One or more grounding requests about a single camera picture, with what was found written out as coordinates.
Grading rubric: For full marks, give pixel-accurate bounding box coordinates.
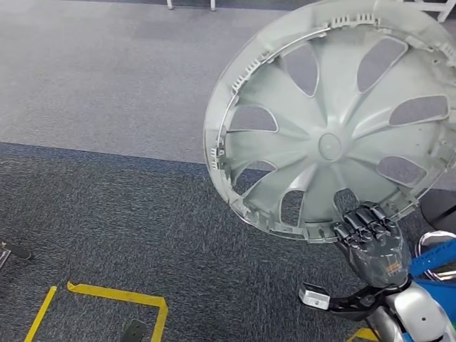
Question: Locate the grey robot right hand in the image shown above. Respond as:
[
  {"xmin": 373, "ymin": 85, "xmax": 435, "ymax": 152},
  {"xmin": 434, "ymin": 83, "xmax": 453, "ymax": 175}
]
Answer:
[{"xmin": 330, "ymin": 202, "xmax": 412, "ymax": 289}]

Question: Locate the grey plastic wheel hubcap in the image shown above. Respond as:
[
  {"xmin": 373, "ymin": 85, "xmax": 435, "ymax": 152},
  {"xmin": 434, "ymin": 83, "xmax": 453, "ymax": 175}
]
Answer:
[{"xmin": 203, "ymin": 0, "xmax": 456, "ymax": 244}]

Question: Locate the blue metal shelf rack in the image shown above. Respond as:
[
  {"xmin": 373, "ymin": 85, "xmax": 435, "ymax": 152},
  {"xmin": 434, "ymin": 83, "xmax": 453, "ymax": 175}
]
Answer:
[{"xmin": 402, "ymin": 238, "xmax": 456, "ymax": 342}]

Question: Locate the yellow broken floor tape square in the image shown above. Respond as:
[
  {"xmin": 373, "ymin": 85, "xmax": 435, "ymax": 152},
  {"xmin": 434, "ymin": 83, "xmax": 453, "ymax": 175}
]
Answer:
[{"xmin": 23, "ymin": 281, "xmax": 169, "ymax": 342}]

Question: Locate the dark flat floor object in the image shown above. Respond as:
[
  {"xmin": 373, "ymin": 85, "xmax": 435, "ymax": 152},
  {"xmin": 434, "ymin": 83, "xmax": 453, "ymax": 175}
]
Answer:
[{"xmin": 0, "ymin": 242, "xmax": 32, "ymax": 270}]

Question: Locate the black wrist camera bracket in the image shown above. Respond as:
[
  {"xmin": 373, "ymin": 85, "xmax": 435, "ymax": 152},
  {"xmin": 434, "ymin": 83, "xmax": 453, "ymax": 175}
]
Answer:
[{"xmin": 328, "ymin": 278, "xmax": 410, "ymax": 322}]

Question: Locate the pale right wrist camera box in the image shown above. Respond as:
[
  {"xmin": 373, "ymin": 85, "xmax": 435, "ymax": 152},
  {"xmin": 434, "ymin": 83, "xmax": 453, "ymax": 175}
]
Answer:
[{"xmin": 298, "ymin": 282, "xmax": 331, "ymax": 311}]

